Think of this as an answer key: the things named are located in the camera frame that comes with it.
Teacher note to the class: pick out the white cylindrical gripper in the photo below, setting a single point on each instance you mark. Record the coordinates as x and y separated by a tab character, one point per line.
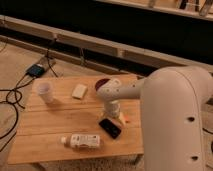
112	109

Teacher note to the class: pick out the black rectangular eraser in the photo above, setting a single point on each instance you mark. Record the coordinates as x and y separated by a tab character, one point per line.
110	128

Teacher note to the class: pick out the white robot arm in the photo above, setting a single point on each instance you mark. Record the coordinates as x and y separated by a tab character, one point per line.
171	99

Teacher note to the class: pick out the orange carrot toy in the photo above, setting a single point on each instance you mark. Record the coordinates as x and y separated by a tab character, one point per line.
126	118

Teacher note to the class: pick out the white plastic bottle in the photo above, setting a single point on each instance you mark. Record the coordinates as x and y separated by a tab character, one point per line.
81	141

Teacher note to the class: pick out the dark red bowl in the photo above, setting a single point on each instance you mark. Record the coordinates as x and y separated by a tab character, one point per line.
100	83

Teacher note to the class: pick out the pale yellow sponge block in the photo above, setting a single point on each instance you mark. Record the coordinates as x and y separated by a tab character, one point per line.
79	91

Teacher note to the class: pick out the wooden low table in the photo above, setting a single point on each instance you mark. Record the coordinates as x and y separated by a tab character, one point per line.
42	126

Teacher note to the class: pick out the translucent plastic cup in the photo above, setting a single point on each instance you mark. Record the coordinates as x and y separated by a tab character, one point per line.
45	92

